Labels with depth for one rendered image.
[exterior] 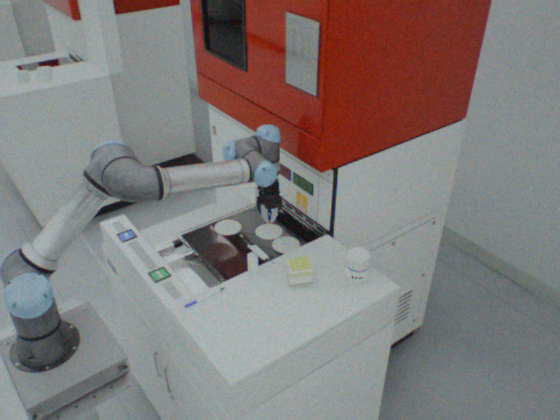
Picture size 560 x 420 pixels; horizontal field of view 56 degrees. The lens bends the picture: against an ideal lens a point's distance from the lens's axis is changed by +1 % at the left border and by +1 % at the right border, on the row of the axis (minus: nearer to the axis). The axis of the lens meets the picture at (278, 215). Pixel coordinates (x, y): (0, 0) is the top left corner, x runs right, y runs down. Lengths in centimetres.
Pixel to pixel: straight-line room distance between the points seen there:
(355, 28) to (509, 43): 152
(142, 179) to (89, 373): 56
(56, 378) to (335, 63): 117
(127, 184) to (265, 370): 61
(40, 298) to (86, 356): 23
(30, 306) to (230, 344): 53
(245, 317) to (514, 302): 203
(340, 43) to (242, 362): 92
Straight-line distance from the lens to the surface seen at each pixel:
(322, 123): 161
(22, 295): 154
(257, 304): 157
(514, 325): 312
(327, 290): 162
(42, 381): 162
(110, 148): 152
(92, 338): 168
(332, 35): 153
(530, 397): 281
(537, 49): 293
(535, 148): 303
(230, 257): 185
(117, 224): 199
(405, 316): 264
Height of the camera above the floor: 205
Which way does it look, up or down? 34 degrees down
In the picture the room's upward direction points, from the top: straight up
